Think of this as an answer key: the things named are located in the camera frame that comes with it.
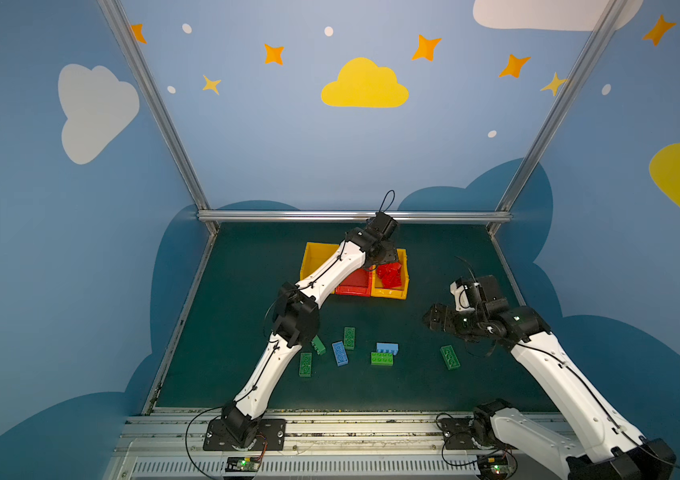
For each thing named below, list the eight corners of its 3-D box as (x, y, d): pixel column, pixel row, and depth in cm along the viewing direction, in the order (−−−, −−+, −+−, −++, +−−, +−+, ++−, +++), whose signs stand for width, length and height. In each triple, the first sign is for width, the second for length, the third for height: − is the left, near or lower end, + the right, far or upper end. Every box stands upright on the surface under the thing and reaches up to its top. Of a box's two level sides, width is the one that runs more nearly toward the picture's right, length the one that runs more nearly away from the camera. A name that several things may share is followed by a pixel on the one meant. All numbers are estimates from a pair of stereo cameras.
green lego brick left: (299, 376, 86) (298, 373, 84) (301, 355, 90) (300, 352, 88) (311, 376, 86) (310, 373, 84) (312, 355, 90) (312, 352, 88)
